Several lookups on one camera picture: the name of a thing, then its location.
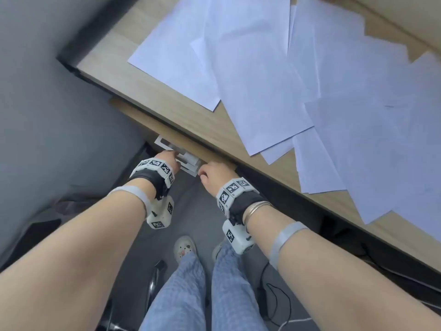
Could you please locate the person's left hand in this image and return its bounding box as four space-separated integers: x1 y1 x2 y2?
153 150 181 166

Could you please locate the person's right hand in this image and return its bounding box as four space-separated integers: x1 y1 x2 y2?
198 161 240 197

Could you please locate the person's right leg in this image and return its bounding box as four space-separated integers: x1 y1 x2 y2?
210 243 264 331

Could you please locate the person's left forearm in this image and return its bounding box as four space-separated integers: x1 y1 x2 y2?
0 178 154 331

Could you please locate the pile of white papers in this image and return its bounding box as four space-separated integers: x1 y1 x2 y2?
127 0 441 244

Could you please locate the person's left leg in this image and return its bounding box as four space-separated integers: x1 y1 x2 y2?
137 253 207 331

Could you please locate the black floor cable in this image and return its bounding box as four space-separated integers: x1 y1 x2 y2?
257 262 294 326

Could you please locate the black chair base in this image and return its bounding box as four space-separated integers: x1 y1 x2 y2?
100 259 169 331

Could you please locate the wooden desk drawer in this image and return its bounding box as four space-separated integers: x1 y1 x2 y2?
109 96 238 169

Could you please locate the silver bracelet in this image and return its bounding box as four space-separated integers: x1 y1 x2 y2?
242 200 275 226

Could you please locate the person's leg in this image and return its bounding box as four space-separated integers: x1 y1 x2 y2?
137 253 207 331
210 243 264 331

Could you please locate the person's right forearm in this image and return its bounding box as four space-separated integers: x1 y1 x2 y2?
243 203 441 331

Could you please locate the grey forearm band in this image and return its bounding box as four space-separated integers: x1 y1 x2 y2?
268 221 311 271
107 186 152 217

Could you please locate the white clog shoe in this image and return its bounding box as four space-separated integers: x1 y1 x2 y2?
173 236 198 266
211 237 228 261

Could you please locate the white marker wrist camera rig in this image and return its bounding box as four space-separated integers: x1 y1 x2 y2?
216 177 264 255
129 157 181 231

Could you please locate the beige desk back panel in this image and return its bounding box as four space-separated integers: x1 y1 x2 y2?
348 0 441 56

